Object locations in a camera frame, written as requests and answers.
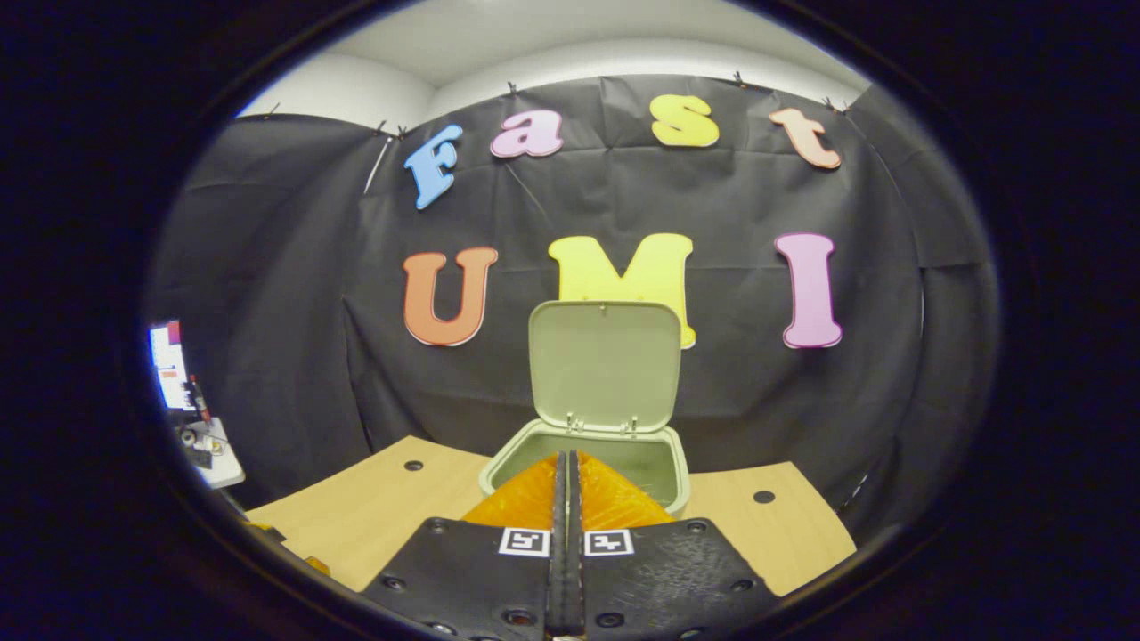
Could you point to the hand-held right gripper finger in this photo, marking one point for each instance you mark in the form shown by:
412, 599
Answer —
560, 552
576, 570

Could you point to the green desktop garbage bin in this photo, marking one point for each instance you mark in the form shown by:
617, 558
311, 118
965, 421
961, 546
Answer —
606, 365

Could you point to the wooden desktop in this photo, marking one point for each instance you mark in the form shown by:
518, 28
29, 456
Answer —
374, 516

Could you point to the black backdrop cloth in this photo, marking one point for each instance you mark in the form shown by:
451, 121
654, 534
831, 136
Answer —
757, 383

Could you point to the white side table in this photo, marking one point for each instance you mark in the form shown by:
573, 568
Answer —
223, 467

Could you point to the small black device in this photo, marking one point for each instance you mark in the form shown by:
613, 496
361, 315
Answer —
203, 458

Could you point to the computer monitor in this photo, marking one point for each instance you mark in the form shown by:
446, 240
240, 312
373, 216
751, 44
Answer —
169, 365

